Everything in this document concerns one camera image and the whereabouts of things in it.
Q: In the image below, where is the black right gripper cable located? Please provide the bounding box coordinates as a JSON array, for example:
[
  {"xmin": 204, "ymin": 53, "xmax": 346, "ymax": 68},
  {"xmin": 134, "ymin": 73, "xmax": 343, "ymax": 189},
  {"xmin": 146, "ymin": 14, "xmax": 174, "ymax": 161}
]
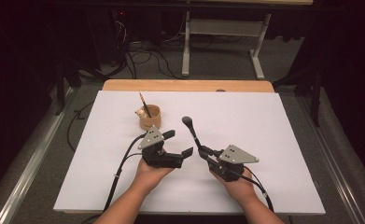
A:
[{"xmin": 243, "ymin": 166, "xmax": 275, "ymax": 214}]

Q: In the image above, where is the bundle of floor cables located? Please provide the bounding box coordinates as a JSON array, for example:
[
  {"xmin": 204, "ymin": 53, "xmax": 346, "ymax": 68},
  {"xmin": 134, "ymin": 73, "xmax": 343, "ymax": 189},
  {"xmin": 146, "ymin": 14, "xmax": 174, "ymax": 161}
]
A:
[{"xmin": 113, "ymin": 18, "xmax": 184, "ymax": 80}]

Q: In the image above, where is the aluminium rail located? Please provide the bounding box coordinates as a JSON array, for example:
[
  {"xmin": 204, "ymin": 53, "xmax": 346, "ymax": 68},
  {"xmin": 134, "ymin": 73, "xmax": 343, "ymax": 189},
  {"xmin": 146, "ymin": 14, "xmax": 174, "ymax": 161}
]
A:
[
  {"xmin": 0, "ymin": 87, "xmax": 76, "ymax": 224},
  {"xmin": 296, "ymin": 95, "xmax": 363, "ymax": 224}
]

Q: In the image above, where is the white board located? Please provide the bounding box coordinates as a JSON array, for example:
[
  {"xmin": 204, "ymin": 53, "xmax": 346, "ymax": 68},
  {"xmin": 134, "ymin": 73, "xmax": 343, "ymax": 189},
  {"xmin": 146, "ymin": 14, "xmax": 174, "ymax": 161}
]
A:
[{"xmin": 52, "ymin": 90, "xmax": 327, "ymax": 216}]

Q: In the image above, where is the dark device with red light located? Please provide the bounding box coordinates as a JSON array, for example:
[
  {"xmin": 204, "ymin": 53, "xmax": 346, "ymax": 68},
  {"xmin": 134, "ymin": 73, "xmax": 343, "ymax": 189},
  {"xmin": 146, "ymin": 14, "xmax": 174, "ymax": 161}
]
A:
[{"xmin": 109, "ymin": 8, "xmax": 129, "ymax": 68}]

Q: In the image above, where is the tan pen holder with bear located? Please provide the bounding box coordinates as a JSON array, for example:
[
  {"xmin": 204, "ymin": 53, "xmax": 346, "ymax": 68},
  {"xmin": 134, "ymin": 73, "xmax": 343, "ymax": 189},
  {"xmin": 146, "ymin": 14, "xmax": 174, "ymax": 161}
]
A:
[{"xmin": 134, "ymin": 104, "xmax": 162, "ymax": 132}]

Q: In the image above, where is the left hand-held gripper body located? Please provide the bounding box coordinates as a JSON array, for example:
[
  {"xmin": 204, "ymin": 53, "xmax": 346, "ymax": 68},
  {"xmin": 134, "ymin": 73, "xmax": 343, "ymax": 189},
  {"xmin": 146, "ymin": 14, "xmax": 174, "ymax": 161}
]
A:
[{"xmin": 137, "ymin": 125, "xmax": 184, "ymax": 170}]

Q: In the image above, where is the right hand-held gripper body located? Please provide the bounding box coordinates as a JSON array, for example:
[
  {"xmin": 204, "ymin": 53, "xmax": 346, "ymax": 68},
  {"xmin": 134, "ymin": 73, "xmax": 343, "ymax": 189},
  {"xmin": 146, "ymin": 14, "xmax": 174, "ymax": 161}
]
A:
[{"xmin": 207, "ymin": 144, "xmax": 260, "ymax": 183}]

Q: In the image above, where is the person's left hand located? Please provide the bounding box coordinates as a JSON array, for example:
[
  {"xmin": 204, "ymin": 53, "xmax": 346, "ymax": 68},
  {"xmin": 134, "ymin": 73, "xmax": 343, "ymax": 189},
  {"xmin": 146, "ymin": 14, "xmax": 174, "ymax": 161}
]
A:
[{"xmin": 133, "ymin": 158, "xmax": 175, "ymax": 196}]

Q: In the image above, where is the black stand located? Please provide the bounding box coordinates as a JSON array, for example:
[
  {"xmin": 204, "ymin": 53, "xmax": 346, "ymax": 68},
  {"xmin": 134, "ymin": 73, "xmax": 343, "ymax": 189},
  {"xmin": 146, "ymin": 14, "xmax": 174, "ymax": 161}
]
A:
[
  {"xmin": 52, "ymin": 59, "xmax": 82, "ymax": 117},
  {"xmin": 272, "ymin": 66, "xmax": 325, "ymax": 128}
]

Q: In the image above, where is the black floor cable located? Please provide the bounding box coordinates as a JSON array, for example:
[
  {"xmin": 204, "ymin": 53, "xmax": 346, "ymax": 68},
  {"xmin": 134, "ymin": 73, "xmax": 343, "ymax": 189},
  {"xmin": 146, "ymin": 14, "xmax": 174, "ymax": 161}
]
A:
[{"xmin": 65, "ymin": 101, "xmax": 95, "ymax": 153}]

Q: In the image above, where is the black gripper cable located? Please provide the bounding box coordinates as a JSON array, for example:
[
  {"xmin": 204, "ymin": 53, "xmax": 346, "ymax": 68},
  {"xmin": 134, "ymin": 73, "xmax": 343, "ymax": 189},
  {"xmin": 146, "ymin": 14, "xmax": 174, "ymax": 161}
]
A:
[
  {"xmin": 243, "ymin": 166, "xmax": 275, "ymax": 214},
  {"xmin": 118, "ymin": 151, "xmax": 145, "ymax": 179},
  {"xmin": 80, "ymin": 133, "xmax": 148, "ymax": 224}
]

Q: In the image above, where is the person's right hand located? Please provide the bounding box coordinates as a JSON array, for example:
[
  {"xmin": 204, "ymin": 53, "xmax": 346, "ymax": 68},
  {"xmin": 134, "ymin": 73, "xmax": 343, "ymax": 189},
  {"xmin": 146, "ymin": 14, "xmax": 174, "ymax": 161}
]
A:
[{"xmin": 210, "ymin": 167, "xmax": 260, "ymax": 203}]

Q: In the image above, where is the dark striped pencil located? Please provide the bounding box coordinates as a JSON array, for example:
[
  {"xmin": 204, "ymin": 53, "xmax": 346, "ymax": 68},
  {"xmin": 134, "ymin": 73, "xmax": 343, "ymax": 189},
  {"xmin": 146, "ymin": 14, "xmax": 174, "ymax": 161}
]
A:
[{"xmin": 138, "ymin": 91, "xmax": 153, "ymax": 119}]

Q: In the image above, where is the white table frame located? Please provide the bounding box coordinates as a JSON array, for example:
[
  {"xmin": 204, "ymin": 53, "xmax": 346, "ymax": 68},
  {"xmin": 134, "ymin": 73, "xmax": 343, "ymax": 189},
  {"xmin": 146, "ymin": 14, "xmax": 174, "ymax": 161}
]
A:
[{"xmin": 181, "ymin": 0, "xmax": 315, "ymax": 80}]

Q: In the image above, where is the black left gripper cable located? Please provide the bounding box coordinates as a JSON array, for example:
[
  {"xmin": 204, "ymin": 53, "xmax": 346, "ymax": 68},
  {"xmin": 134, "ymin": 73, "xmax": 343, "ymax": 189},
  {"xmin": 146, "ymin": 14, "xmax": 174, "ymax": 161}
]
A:
[
  {"xmin": 80, "ymin": 133, "xmax": 148, "ymax": 224},
  {"xmin": 118, "ymin": 151, "xmax": 145, "ymax": 179}
]

